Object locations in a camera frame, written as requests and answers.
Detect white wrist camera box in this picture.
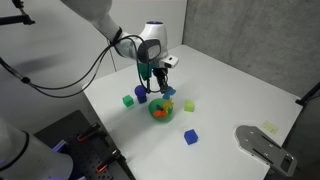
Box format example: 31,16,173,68
159,55,180,69

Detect lime green block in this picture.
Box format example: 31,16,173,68
183,99,196,113

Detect black corner pole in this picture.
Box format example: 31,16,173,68
294,81,320,108

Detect yellow plush toy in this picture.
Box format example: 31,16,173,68
162,98,175,113

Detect grey metal plate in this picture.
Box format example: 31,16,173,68
234,124,298,178

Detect blue building block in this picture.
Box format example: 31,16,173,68
183,128,199,146

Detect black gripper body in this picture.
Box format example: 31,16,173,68
152,66,168,81

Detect black perforated breadboard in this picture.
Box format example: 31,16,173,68
33,109,136,180

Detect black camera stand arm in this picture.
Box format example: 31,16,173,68
0,0,36,27

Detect green bowl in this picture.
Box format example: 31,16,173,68
147,97,176,123

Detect yellow sticky note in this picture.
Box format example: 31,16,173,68
261,121,279,135

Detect orange toy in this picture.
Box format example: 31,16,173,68
152,109,168,119

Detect black orange clamp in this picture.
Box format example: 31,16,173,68
95,149,122,174
76,122,102,143

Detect purple spiky ball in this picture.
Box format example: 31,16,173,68
134,84,148,98

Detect teal camera mount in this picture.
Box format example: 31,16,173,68
138,61,154,82

